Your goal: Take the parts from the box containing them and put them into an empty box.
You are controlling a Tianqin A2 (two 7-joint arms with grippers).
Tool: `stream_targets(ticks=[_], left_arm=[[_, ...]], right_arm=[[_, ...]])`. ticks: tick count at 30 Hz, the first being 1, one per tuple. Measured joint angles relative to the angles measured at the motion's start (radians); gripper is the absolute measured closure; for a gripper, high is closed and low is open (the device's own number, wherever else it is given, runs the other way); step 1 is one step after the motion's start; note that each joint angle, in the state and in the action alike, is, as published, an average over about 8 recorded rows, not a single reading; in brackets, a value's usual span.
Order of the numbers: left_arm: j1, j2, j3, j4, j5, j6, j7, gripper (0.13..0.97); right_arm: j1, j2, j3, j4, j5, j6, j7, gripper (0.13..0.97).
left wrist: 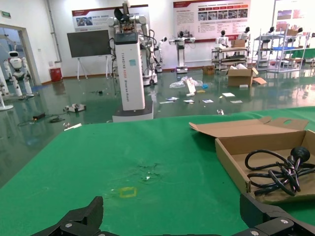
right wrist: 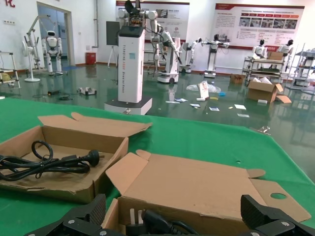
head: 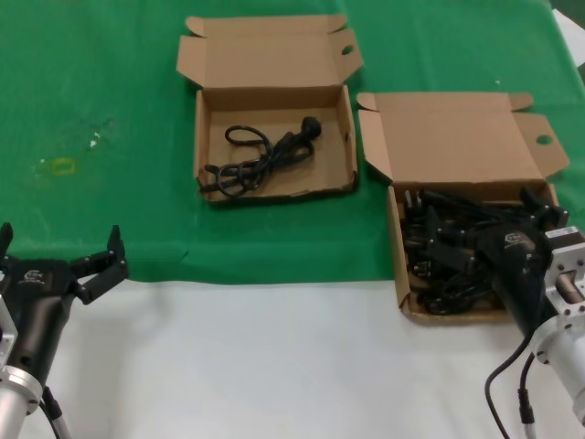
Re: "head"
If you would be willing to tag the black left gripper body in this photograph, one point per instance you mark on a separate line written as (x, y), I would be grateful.
(41, 297)

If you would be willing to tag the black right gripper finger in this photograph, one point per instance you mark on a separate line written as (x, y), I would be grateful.
(452, 249)
(550, 217)

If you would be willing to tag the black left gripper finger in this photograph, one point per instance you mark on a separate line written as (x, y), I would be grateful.
(5, 238)
(107, 270)

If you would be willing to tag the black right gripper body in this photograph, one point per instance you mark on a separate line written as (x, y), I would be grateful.
(521, 274)

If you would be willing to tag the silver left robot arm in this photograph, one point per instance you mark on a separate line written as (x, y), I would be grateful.
(13, 402)

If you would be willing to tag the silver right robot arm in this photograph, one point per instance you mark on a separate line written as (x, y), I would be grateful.
(566, 366)

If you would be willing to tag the open cardboard box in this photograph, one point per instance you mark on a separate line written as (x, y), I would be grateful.
(457, 137)
(256, 46)

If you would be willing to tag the yellow tape square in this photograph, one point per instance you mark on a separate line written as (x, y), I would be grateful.
(56, 167)

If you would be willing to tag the dark green object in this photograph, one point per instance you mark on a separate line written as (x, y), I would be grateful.
(581, 78)

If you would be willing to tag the white paper sheet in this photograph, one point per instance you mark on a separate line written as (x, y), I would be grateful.
(571, 27)

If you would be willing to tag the green table cloth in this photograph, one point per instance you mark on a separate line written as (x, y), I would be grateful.
(114, 68)

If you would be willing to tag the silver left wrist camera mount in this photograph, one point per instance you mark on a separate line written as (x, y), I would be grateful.
(5, 329)

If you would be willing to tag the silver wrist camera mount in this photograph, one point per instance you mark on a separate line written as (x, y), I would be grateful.
(5, 329)
(569, 283)

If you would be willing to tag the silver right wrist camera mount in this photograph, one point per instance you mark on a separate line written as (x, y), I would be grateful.
(569, 283)

